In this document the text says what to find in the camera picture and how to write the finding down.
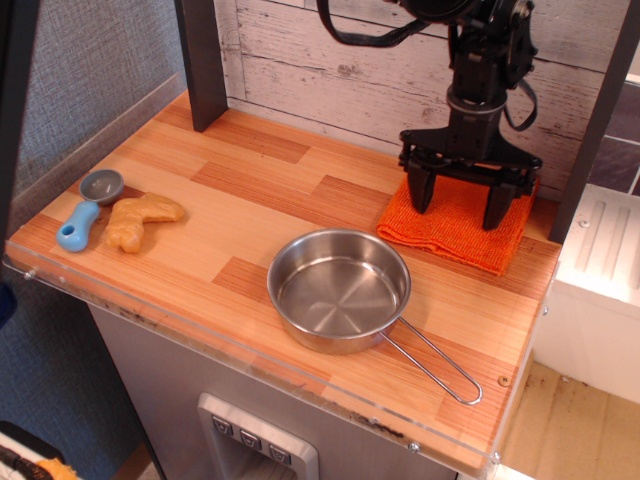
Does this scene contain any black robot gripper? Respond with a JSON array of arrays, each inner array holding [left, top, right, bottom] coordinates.
[[400, 94, 542, 231]]

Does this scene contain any orange cloth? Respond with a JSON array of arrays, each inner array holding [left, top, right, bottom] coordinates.
[[376, 177, 535, 276]]

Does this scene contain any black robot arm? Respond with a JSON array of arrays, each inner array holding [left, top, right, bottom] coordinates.
[[399, 1, 542, 231]]

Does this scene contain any stainless steel pan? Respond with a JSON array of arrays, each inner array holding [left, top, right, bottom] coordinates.
[[266, 228, 484, 406]]

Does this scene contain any white toy sink unit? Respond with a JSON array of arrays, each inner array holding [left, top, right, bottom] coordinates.
[[533, 185, 639, 402]]

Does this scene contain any clear acrylic edge guard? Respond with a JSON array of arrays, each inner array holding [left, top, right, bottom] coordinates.
[[5, 242, 499, 479]]

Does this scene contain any yellow toy chicken piece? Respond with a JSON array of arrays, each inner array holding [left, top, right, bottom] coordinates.
[[105, 192, 185, 253]]

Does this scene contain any silver dispenser panel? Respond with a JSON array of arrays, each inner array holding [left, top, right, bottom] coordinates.
[[197, 393, 320, 479]]

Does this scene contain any grey toy cabinet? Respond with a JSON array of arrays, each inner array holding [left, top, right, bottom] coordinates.
[[90, 306, 457, 479]]

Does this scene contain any orange object bottom left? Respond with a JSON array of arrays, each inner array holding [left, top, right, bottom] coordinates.
[[0, 444, 81, 480]]

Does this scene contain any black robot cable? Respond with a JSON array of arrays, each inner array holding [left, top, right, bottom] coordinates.
[[314, 0, 431, 50]]

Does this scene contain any dark grey right post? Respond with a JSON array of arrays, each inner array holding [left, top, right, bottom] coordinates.
[[548, 0, 639, 244]]

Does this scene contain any dark grey post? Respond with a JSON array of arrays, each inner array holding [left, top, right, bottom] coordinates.
[[548, 0, 639, 244], [174, 0, 228, 132]]

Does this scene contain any dark grey left post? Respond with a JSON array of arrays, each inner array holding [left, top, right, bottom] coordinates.
[[174, 0, 228, 132]]

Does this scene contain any blue handled grey scoop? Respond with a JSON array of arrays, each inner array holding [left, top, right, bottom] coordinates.
[[56, 169, 125, 252]]

